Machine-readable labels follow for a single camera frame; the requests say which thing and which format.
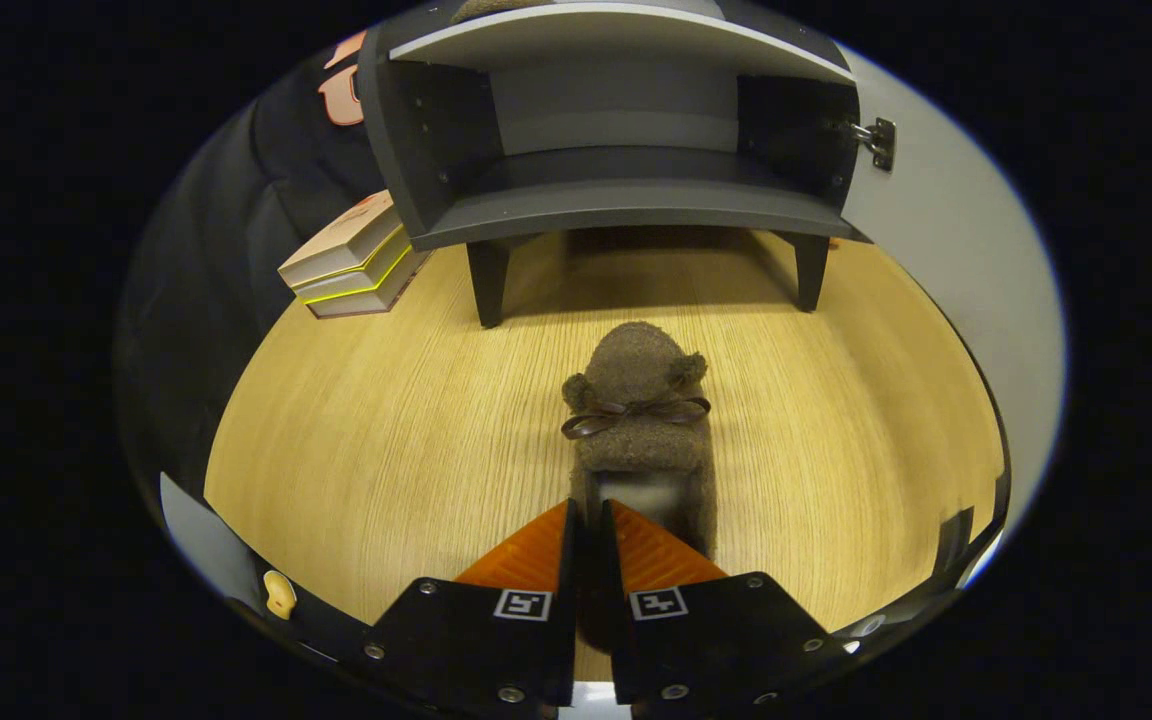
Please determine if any grey shoe cabinet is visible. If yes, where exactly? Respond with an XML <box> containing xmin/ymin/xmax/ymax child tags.
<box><xmin>356</xmin><ymin>0</ymin><xmax>872</xmax><ymax>329</ymax></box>

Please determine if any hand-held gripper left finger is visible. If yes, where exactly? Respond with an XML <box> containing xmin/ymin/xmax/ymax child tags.
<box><xmin>366</xmin><ymin>498</ymin><xmax>579</xmax><ymax>720</ymax></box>

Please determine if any yellow-edged book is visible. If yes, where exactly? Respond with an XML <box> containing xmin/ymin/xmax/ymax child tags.
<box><xmin>294</xmin><ymin>235</ymin><xmax>415</xmax><ymax>306</ymax></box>

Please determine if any black backdrop cloth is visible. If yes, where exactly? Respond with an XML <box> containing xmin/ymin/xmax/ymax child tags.
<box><xmin>114</xmin><ymin>30</ymin><xmax>387</xmax><ymax>501</ymax></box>

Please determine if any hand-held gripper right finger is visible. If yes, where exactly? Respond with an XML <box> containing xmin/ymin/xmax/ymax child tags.
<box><xmin>601</xmin><ymin>498</ymin><xmax>837</xmax><ymax>720</ymax></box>

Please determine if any metal door hinge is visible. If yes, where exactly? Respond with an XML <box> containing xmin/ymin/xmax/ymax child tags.
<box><xmin>846</xmin><ymin>117</ymin><xmax>897</xmax><ymax>173</ymax></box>

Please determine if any small cream object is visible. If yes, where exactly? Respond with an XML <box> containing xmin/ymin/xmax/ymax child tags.
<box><xmin>263</xmin><ymin>570</ymin><xmax>297</xmax><ymax>621</ymax></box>

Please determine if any brown fuzzy shoe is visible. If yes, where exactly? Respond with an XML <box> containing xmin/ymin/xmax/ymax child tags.
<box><xmin>561</xmin><ymin>320</ymin><xmax>719</xmax><ymax>651</ymax></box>

